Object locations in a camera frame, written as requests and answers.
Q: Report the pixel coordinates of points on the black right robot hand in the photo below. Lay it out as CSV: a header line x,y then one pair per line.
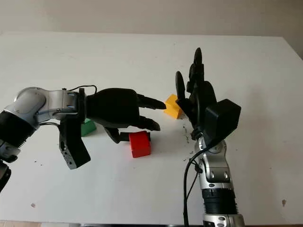
x,y
201,104

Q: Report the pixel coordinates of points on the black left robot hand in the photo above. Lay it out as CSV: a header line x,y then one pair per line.
x,y
113,106

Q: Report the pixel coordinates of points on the yellow wooden block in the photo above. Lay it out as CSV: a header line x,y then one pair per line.
x,y
172,111

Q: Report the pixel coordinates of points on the green wooden block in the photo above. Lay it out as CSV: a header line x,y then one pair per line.
x,y
87,128

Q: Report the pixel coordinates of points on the red wooden block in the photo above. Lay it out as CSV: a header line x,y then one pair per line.
x,y
139,144

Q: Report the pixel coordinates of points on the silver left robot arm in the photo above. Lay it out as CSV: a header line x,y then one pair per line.
x,y
30,104

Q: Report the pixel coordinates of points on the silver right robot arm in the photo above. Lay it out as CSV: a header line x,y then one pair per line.
x,y
215,170

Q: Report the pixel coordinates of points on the black tape strip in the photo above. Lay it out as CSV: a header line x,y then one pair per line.
x,y
124,137

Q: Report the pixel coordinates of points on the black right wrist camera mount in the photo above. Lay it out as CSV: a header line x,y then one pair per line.
x,y
222,118

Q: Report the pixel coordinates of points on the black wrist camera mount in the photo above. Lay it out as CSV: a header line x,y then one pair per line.
x,y
73,146
222,118

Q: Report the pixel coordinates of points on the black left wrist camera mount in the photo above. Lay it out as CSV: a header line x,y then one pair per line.
x,y
73,146

